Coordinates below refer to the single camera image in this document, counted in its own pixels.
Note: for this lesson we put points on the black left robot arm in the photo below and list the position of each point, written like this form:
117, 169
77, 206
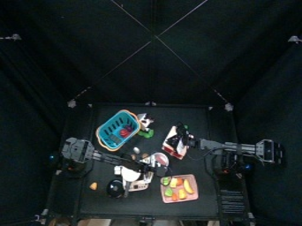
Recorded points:
106, 157

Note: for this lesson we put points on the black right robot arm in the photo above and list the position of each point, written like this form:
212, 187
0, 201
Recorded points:
228, 145

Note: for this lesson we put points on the white and red box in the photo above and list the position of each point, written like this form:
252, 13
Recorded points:
175, 151

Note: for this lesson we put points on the green toy pepper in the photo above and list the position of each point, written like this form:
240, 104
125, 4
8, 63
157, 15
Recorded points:
166, 180

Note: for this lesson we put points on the tan eggshell half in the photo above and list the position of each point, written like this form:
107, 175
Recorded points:
134, 157
145, 155

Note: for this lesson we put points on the white toy induction cooktop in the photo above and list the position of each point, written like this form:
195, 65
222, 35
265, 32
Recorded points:
141, 184

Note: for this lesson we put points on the small yellow toy food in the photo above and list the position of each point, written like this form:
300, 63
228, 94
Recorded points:
173, 182

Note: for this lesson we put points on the white shallow bowl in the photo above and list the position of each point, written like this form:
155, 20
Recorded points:
130, 174

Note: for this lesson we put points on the green toy leafy vegetable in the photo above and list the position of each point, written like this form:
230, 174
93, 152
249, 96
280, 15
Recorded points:
146, 134

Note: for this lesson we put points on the orange toy food piece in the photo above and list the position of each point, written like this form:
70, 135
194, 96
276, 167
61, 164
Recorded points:
179, 181

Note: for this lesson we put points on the green toy lime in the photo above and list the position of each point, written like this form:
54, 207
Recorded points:
169, 192

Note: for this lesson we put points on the grey white stepped block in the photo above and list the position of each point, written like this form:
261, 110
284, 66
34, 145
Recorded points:
117, 169

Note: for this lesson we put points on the black and white toy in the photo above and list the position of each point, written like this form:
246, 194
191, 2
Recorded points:
146, 119

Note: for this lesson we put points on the yellow toy banana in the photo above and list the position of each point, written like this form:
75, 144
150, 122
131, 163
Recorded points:
189, 186

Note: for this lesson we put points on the yellow orange toy fruit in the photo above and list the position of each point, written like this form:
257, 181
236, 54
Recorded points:
182, 194

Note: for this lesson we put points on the orange toy carrot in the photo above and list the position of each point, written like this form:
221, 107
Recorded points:
175, 198

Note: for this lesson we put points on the purple toy in basket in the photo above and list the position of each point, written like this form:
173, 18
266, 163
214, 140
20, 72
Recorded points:
129, 128

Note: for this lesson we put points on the red toy in basket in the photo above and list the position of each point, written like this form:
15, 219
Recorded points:
125, 132

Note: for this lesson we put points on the pink food tray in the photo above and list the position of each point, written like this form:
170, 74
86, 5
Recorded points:
193, 196

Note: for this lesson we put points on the yellow orange toy food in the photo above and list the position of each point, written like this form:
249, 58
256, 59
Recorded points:
93, 186

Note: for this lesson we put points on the teal basket with orange rim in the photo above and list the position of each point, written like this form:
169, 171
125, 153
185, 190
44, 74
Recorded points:
109, 132

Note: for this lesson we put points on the printed label sheet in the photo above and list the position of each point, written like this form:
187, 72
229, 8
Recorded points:
232, 201

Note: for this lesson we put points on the metal frame clamp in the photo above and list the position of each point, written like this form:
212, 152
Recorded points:
71, 103
14, 37
294, 39
229, 106

